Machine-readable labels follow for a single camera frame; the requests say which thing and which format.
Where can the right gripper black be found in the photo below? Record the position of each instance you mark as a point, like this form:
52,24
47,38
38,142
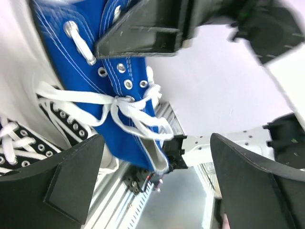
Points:
156,27

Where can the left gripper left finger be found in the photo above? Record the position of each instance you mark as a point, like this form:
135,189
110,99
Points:
54,193

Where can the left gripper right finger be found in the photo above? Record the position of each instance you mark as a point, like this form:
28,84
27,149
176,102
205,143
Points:
258,193

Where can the black white sneaker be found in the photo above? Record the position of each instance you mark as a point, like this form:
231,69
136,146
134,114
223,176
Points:
20,146

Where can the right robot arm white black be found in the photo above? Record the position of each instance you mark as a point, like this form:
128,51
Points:
269,27

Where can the aluminium rail base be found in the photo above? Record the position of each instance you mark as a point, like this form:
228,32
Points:
119,198

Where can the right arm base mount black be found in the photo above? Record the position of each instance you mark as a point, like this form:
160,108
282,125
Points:
164,158

